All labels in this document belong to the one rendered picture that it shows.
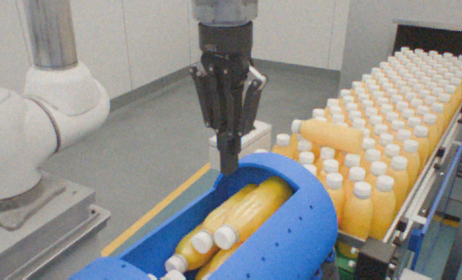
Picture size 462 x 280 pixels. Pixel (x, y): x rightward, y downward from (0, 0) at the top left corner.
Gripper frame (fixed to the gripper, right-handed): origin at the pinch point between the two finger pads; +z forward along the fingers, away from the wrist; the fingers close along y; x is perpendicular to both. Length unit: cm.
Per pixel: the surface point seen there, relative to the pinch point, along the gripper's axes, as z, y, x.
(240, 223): 15.4, 0.5, 2.2
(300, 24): 71, -204, 429
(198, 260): 26.6, -7.8, -0.6
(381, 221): 34, 16, 42
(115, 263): 9.5, -4.5, -21.1
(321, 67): 123, -171, 432
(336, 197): 28.0, 5.4, 36.6
